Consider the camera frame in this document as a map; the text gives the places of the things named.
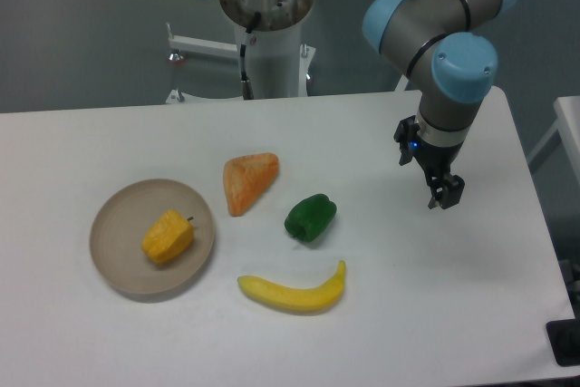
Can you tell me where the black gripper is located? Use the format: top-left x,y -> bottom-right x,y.
393,116 -> 465,209

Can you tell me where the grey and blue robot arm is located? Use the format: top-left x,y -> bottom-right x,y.
219,0 -> 517,208

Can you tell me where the green bell pepper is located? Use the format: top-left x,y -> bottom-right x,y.
284,193 -> 337,243

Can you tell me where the yellow pepper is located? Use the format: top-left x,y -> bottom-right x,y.
141,209 -> 194,264

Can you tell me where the beige round plate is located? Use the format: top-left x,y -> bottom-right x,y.
90,179 -> 215,300

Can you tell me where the white side table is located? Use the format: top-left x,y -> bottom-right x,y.
527,95 -> 579,177

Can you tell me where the yellow banana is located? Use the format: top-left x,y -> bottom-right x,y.
237,260 -> 347,314

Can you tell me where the black device at table edge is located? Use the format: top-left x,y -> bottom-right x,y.
546,319 -> 579,367

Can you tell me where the orange triangular fruit slice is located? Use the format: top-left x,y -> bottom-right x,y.
223,152 -> 279,217

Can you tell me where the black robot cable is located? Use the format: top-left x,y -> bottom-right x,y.
238,12 -> 262,101

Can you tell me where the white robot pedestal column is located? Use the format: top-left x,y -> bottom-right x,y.
219,0 -> 314,100

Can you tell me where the white pedestal base frame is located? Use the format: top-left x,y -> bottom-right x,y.
166,23 -> 316,97

